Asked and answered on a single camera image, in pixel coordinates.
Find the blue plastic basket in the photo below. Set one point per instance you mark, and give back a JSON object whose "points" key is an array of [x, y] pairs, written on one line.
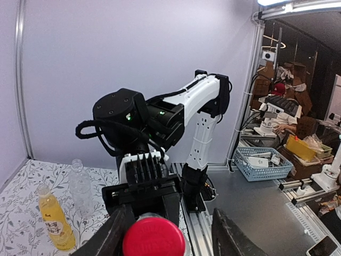
{"points": [[261, 163]]}

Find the right aluminium frame post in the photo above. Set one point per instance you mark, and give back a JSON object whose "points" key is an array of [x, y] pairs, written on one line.
{"points": [[19, 88]]}

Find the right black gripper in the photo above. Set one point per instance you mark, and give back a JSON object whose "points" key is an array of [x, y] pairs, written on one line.
{"points": [[161, 197]]}

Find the cardboard box stack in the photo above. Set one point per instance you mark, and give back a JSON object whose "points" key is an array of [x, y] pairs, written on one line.
{"points": [[289, 80]]}

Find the yellow plastic box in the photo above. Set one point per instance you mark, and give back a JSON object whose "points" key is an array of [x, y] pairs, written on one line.
{"points": [[300, 148]]}

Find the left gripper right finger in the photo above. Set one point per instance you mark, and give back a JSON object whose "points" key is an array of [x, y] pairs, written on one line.
{"points": [[228, 239]]}

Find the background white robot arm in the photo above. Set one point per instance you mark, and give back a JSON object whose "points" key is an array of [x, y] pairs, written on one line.
{"points": [[327, 179]]}

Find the person with red cap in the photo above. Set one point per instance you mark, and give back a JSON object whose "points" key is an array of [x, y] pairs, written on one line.
{"points": [[283, 122]]}

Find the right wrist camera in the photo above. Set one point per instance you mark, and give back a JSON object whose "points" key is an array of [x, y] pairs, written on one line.
{"points": [[144, 168]]}

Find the clear plastic bottle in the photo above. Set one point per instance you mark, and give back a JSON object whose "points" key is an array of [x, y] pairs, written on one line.
{"points": [[80, 189]]}

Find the front aluminium rail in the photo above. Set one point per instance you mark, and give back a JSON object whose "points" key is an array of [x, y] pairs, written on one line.
{"points": [[261, 210]]}

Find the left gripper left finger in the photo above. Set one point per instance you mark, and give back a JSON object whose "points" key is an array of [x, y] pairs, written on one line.
{"points": [[108, 240]]}

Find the smartphone on table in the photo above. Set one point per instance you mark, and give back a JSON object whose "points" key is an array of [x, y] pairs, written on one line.
{"points": [[325, 247]]}

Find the floral patterned table mat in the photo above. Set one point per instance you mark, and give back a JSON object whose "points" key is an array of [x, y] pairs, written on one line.
{"points": [[38, 216]]}

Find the red bottle cap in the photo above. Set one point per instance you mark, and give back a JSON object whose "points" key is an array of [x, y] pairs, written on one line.
{"points": [[154, 237]]}

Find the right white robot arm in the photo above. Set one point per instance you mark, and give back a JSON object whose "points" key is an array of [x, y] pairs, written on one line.
{"points": [[138, 132]]}

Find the ceiling light panel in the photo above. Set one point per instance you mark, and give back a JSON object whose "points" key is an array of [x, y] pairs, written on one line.
{"points": [[283, 2]]}

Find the yellow juice bottle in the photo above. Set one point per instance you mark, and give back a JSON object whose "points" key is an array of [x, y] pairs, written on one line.
{"points": [[54, 219]]}

